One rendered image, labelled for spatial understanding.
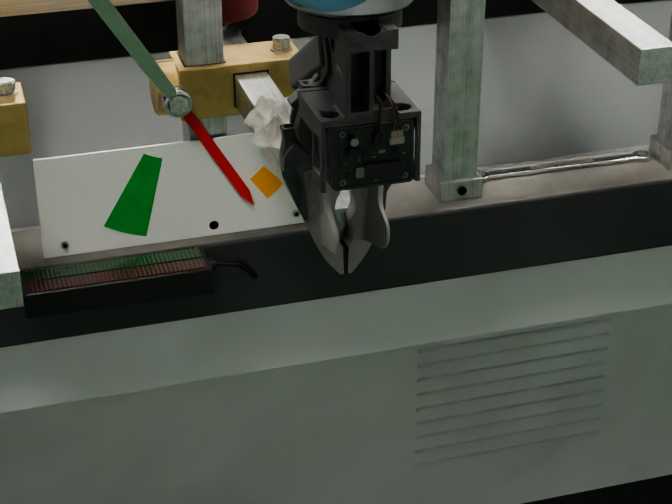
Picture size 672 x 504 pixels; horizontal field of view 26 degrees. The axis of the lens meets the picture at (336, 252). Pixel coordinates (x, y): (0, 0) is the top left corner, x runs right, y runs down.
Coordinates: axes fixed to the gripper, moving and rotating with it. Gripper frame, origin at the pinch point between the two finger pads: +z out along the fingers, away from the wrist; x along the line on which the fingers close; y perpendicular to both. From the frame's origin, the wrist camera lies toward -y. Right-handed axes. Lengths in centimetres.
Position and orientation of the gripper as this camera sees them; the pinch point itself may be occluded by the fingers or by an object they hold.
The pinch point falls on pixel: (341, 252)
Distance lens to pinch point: 109.1
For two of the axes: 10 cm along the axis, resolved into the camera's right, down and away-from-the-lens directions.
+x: 9.6, -1.3, 2.4
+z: 0.0, 8.8, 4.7
